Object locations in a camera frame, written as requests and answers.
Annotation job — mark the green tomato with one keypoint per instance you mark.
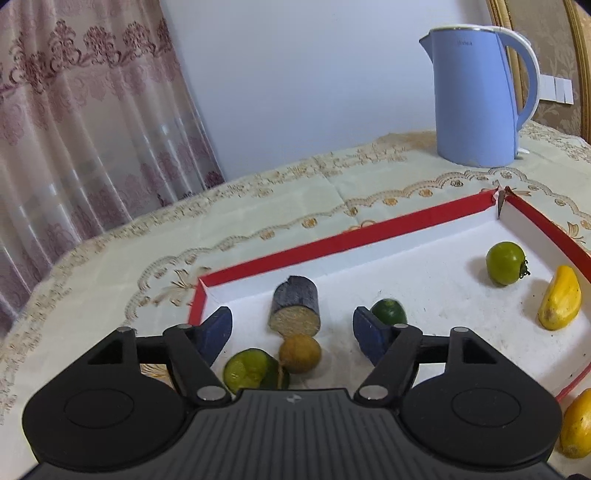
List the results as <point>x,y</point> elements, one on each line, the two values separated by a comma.
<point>503,263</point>

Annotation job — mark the white wall switch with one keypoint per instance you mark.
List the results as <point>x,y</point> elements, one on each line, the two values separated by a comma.
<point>556,88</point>

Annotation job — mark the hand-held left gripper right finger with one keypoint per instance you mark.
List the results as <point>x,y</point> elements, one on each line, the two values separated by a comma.
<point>371,334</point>

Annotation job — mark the green cucumber end piece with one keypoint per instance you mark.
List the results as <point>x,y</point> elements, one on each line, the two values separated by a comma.
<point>392,309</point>

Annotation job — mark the wooden chair back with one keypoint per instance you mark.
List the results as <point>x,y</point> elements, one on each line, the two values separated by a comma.
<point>549,46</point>

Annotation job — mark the yellow pepper piece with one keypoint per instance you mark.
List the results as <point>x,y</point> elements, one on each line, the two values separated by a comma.
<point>559,300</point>
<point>577,424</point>

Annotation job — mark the pink patterned curtain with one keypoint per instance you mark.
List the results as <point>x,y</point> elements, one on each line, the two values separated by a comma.
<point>92,138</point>

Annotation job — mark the red cardboard box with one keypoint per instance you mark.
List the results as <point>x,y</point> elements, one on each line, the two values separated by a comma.
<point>438,286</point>

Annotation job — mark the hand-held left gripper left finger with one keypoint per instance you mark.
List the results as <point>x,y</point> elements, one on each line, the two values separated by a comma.
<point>214,334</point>

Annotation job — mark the green cucumber cylinder piece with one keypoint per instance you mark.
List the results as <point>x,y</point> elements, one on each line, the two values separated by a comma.
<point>247,371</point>

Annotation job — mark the dark sugarcane piece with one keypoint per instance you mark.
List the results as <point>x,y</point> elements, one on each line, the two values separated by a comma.
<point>295,302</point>

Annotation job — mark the brown longan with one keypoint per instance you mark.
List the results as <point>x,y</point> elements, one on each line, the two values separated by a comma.
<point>300,353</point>

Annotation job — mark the blue electric kettle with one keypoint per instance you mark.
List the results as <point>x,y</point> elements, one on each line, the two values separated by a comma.
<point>475,101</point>

